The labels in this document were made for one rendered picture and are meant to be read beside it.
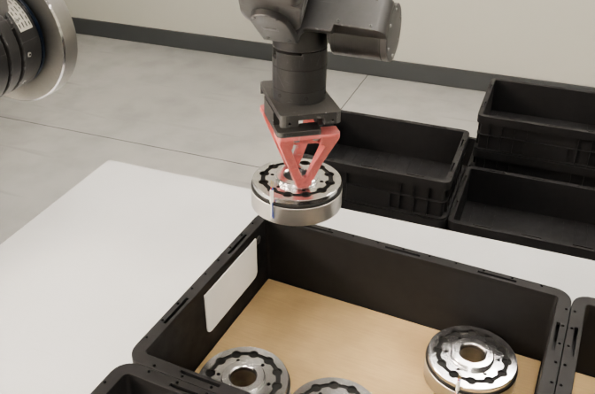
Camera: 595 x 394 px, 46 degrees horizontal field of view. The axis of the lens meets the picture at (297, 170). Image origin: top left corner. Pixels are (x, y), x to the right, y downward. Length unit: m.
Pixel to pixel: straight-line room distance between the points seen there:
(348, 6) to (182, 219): 0.77
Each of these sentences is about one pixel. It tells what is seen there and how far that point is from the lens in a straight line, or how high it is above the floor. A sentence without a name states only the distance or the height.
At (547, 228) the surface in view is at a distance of 1.98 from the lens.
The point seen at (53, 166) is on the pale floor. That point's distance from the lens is 3.08.
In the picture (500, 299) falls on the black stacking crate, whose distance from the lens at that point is 0.86.
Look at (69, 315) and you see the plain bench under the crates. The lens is 1.17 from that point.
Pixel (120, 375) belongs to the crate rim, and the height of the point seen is 0.93.
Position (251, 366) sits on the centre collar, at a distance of 0.81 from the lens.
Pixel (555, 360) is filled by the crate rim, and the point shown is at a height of 0.93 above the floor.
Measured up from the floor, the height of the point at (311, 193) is 1.04.
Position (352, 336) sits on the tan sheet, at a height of 0.83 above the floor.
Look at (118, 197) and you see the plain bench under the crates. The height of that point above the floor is 0.70.
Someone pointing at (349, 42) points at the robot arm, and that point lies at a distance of 0.68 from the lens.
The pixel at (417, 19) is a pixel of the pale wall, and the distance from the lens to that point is 3.68.
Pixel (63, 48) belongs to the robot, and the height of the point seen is 1.12.
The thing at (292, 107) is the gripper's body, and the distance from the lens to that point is 0.71.
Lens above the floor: 1.44
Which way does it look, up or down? 30 degrees down
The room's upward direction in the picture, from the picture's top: straight up
